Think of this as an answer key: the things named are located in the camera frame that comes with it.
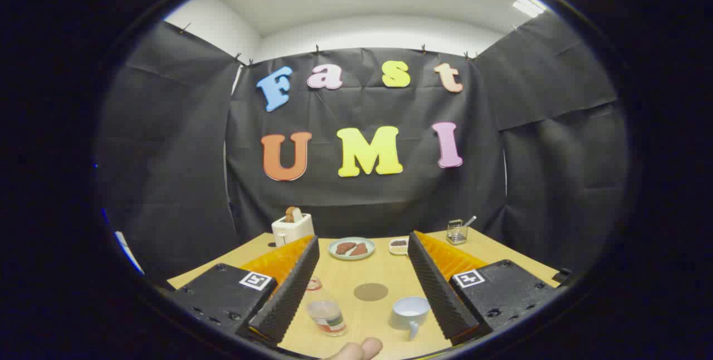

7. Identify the white toaster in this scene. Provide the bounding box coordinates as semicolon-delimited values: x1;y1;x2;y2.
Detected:
271;213;315;247

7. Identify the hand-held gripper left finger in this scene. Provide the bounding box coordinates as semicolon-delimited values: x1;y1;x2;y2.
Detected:
167;236;321;345

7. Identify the brown round coaster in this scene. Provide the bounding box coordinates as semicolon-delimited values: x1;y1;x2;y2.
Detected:
353;283;389;301

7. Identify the clear juice bottle red label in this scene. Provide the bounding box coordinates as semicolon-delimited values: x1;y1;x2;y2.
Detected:
305;276;348;337

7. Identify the wire mesh basket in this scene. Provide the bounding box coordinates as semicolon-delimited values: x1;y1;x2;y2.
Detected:
447;219;468;245

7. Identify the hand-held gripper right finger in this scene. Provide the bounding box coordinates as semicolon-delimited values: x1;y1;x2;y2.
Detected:
408;230;559;347

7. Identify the wooden table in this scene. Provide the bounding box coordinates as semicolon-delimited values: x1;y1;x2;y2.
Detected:
167;229;560;359

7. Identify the pale green plate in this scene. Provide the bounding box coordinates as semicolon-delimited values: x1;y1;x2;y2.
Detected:
328;237;376;261

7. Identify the white cup with handle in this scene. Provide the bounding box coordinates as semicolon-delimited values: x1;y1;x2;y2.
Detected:
389;296;431;341

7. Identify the small ceiling light panel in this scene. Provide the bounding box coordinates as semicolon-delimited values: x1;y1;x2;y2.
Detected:
512;0;545;18

